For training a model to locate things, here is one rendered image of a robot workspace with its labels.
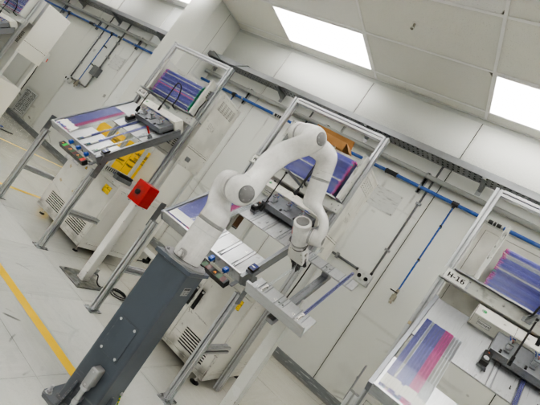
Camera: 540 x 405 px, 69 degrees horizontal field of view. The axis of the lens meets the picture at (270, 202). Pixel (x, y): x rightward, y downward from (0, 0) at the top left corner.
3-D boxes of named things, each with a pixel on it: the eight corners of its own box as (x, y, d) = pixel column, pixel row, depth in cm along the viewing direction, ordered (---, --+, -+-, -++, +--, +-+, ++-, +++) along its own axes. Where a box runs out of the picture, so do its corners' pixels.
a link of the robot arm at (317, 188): (345, 187, 180) (323, 247, 184) (313, 175, 185) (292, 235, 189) (342, 186, 172) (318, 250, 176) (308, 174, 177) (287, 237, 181)
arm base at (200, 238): (190, 273, 146) (218, 232, 147) (155, 245, 153) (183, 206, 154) (210, 276, 164) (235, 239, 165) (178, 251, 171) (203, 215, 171)
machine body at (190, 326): (194, 390, 223) (256, 300, 226) (127, 314, 257) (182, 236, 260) (244, 381, 279) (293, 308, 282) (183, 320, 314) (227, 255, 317)
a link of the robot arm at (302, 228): (312, 239, 188) (295, 232, 191) (317, 219, 180) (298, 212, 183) (305, 251, 183) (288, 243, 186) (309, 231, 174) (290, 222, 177)
